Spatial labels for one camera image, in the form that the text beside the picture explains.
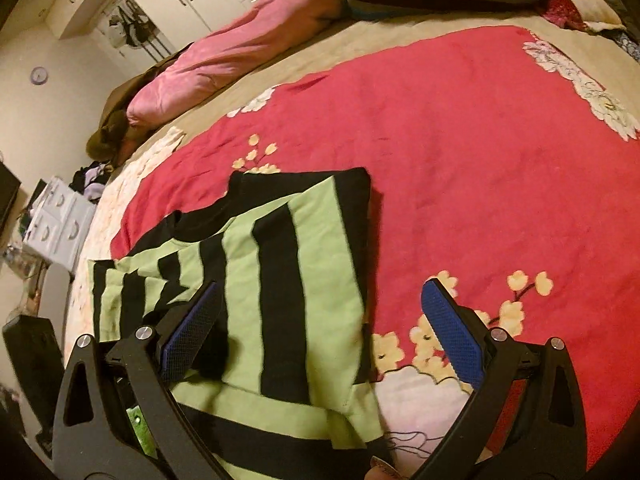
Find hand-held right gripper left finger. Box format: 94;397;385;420
51;280;236;480

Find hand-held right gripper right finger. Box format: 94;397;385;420
410;278;588;480

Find green black striped sweater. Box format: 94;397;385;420
89;167;396;480

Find pile of dark clothes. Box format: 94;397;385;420
69;160;113;203

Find hanging dark clothes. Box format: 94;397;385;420
107;0;166;58

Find person's right hand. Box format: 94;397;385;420
369;455;402;480

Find red floral blanket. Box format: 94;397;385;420
62;15;640;480

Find white drawer unit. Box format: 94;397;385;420
22;176;96;266

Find brown furry cloth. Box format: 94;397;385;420
85;42;201;168

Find dark cabinet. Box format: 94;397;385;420
0;162;21;233

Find pink duvet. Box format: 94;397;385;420
125;0;346;133

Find small red patterned pillow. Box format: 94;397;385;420
542;0;591;31

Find blue patterned cloth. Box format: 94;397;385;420
612;27;640;61

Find cream pillow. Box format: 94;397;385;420
565;0;626;31

